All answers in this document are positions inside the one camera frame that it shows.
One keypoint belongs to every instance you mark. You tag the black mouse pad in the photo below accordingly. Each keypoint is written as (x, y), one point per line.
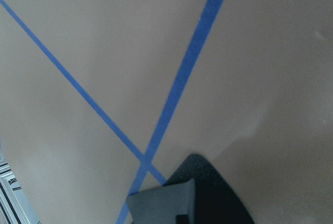
(215, 200)

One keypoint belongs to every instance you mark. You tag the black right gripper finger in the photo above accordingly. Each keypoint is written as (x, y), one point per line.
(169, 204)

